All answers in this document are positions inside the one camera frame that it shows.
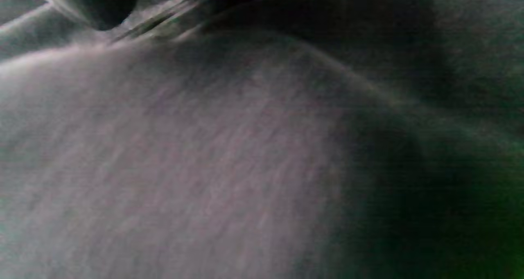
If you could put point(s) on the black trousers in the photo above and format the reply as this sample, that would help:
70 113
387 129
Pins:
229 156

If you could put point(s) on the person's right hand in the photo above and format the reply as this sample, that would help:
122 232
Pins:
98 5

